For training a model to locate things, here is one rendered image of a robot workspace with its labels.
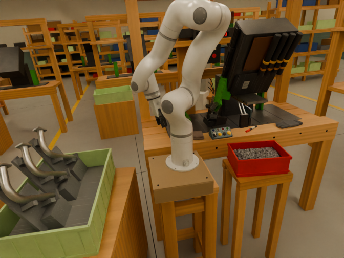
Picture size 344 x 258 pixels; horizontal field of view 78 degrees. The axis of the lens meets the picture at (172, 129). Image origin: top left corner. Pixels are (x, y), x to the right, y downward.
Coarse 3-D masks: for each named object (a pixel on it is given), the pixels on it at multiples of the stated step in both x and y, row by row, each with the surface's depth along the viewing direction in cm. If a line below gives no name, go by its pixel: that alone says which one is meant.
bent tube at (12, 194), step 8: (0, 168) 81; (0, 176) 80; (8, 176) 82; (0, 184) 79; (8, 184) 80; (8, 192) 79; (16, 192) 81; (16, 200) 81; (24, 200) 83; (32, 200) 87; (40, 200) 92
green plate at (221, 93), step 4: (220, 76) 166; (220, 80) 166; (224, 80) 159; (220, 84) 165; (224, 84) 158; (220, 88) 164; (224, 88) 159; (216, 92) 171; (220, 92) 163; (224, 92) 162; (228, 92) 162; (216, 96) 170; (220, 96) 163; (224, 96) 163; (228, 96) 164; (216, 100) 169
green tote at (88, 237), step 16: (96, 160) 137; (112, 160) 136; (112, 176) 131; (96, 208) 92; (0, 224) 89; (96, 224) 90; (0, 240) 77; (16, 240) 78; (32, 240) 80; (48, 240) 81; (64, 240) 82; (80, 240) 82; (96, 240) 87; (0, 256) 81; (16, 256) 82; (32, 256) 83; (48, 256) 84; (64, 256) 85; (80, 256) 86
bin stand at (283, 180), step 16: (224, 160) 143; (224, 176) 146; (256, 176) 125; (272, 176) 124; (288, 176) 126; (224, 192) 150; (240, 192) 125; (256, 192) 162; (224, 208) 156; (240, 208) 130; (256, 208) 165; (224, 224) 163; (240, 224) 136; (256, 224) 170; (272, 224) 145; (224, 240) 170; (240, 240) 142; (272, 240) 149; (240, 256) 150; (272, 256) 157
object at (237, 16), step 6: (246, 12) 858; (252, 12) 828; (264, 12) 841; (270, 12) 849; (276, 12) 848; (234, 18) 814; (240, 18) 819; (234, 24) 832; (222, 48) 859; (222, 54) 858; (222, 60) 903
